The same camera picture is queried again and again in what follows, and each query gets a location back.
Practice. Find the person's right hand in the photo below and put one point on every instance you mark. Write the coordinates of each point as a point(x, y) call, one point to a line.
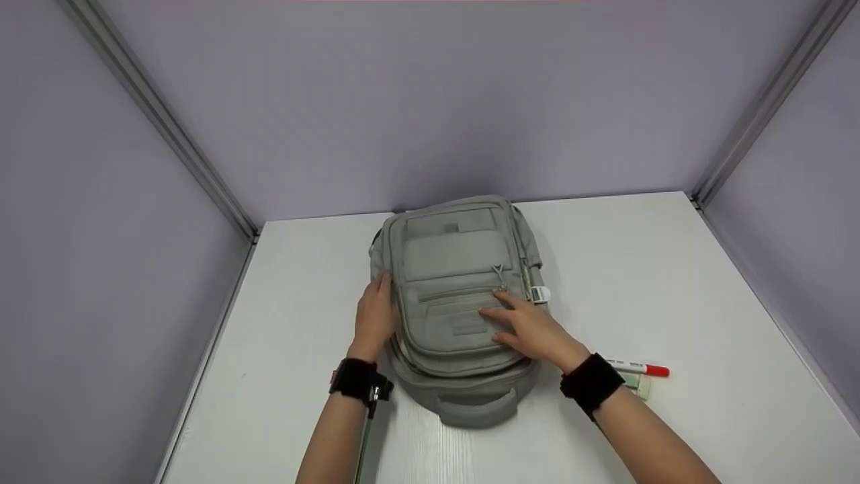
point(537, 333)

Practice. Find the person's left hand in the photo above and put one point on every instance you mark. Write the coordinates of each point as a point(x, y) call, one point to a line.
point(373, 319)

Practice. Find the person's left fingers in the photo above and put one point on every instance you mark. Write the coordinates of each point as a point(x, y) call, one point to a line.
point(383, 286)

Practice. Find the grey-green backpack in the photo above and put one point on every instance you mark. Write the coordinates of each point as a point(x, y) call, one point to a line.
point(447, 262)

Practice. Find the person's left forearm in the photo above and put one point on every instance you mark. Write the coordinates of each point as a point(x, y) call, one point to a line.
point(336, 440)

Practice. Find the person's right forearm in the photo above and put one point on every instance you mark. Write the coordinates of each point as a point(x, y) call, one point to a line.
point(648, 437)

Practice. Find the black wrist band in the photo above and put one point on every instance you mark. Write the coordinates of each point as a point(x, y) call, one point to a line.
point(359, 382)
point(591, 383)

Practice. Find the white marker with red cap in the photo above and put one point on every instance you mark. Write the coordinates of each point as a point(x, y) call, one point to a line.
point(638, 368)

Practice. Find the pale green eraser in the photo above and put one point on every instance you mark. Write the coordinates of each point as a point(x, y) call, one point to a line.
point(638, 384)

